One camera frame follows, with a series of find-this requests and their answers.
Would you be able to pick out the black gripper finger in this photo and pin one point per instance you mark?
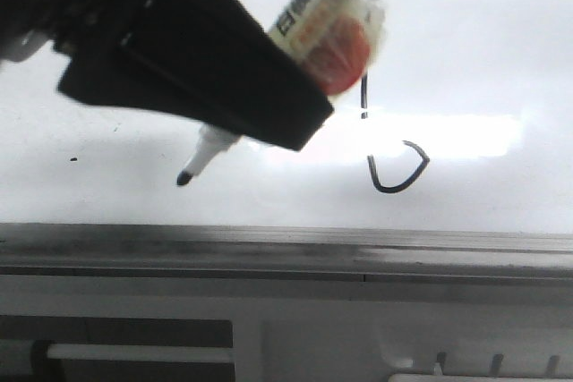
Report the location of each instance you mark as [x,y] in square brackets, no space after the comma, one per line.
[132,57]

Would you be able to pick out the white black-tipped whiteboard marker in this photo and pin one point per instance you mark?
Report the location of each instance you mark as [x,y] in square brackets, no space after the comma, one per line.
[331,28]

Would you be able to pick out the white marker tray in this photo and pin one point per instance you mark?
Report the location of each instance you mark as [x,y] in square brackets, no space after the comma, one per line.
[452,378]

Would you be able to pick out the white whiteboard with aluminium frame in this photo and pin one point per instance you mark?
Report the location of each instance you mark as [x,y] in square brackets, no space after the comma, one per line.
[459,167]

